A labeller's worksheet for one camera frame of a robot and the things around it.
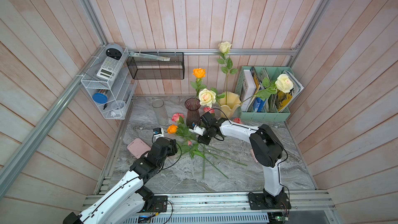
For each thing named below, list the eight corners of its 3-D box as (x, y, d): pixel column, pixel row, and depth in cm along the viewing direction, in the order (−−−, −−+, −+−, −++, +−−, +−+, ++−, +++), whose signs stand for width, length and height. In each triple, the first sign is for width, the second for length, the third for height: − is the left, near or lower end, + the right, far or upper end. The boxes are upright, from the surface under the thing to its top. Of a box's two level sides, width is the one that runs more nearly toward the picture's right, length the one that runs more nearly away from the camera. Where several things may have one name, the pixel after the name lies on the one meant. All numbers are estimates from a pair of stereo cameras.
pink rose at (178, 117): (171, 121, 107) (171, 117, 104) (175, 115, 111) (174, 111, 107) (182, 124, 105) (182, 121, 102) (186, 118, 109) (185, 114, 106)
